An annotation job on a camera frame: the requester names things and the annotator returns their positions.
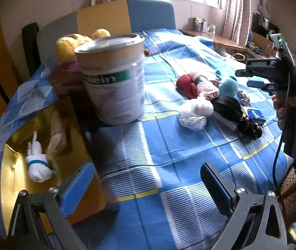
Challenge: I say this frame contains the white tin can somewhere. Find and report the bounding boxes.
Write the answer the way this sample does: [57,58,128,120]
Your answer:
[74,34,146,125]

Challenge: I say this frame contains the blue yellow grey headboard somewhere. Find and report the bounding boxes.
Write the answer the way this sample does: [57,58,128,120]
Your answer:
[21,0,176,76]

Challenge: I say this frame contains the teal dolphin plush toy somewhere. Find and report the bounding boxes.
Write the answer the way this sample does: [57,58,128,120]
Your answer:
[215,69,240,100]

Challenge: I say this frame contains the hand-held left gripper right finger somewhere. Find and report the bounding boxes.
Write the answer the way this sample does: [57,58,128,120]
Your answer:
[200,163,288,250]

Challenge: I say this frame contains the white rolled sock teal band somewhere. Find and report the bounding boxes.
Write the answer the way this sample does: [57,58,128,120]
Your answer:
[25,131,56,183]

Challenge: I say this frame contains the gold cardboard box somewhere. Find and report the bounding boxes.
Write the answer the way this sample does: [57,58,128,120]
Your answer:
[1,96,120,234]

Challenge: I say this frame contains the beige rolled sock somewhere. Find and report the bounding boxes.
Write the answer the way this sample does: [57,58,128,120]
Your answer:
[46,109,68,155]

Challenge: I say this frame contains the wicker bed frame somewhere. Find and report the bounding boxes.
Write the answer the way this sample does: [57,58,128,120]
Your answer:
[278,165,296,228]

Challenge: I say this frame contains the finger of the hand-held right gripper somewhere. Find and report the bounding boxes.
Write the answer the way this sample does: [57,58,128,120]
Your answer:
[235,58,280,80]
[247,79,277,96]

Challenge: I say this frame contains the wooden desk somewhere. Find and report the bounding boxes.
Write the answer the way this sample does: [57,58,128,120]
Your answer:
[179,29,248,58]

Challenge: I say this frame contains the blue plaid bedsheet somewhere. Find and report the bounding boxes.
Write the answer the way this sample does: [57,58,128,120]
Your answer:
[0,29,295,250]

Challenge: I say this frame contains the clear jars on desk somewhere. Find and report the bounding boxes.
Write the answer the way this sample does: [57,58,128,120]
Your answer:
[193,17,216,35]

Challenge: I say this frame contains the small blue box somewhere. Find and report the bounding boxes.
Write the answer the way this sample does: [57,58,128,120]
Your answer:
[247,108,268,126]

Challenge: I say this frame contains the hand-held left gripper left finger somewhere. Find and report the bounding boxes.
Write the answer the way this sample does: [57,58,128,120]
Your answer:
[6,162,96,250]

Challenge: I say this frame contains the clear plastic bag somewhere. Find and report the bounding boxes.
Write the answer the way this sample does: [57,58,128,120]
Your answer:
[178,113,207,131]

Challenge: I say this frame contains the white sock ball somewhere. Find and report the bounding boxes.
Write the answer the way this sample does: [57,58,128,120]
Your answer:
[179,98,214,118]

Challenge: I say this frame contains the person's right hand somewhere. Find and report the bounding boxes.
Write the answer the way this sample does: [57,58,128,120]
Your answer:
[271,93,286,131]

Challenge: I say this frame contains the black floral scrunchie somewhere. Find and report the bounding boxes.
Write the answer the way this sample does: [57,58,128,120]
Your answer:
[237,115,264,139]

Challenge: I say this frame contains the pink fuzzy sock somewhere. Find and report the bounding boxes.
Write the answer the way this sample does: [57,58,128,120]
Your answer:
[193,71,220,100]

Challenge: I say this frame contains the yellow giraffe plush toy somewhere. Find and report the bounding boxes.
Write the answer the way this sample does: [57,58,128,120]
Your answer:
[48,29,150,99]

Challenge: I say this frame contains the red sock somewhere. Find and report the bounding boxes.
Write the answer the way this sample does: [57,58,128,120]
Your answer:
[176,74,198,100]

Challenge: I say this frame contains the brown satin scrunchie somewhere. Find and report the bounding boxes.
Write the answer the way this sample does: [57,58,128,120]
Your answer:
[237,90,251,107]

